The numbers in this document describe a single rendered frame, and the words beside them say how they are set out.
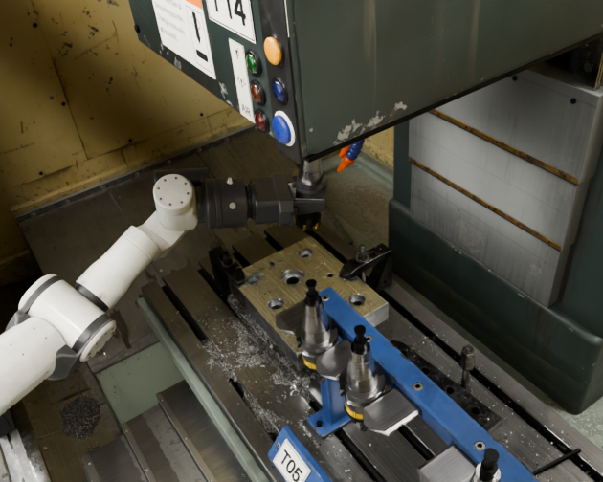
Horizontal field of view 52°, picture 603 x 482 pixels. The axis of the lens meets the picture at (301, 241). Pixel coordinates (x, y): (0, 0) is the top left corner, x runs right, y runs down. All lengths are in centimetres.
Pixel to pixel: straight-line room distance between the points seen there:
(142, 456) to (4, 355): 61
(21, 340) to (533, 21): 78
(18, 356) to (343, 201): 156
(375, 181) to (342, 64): 181
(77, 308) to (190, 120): 122
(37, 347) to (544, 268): 100
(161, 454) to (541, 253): 93
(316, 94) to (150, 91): 146
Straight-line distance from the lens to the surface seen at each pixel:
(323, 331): 90
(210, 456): 140
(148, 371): 176
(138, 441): 151
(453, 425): 83
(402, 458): 118
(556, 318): 149
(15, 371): 93
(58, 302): 99
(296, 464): 113
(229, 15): 65
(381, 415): 85
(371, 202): 227
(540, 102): 123
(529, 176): 132
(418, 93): 68
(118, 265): 103
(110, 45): 194
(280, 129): 61
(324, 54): 58
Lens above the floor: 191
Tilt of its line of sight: 39 degrees down
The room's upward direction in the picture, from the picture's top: 6 degrees counter-clockwise
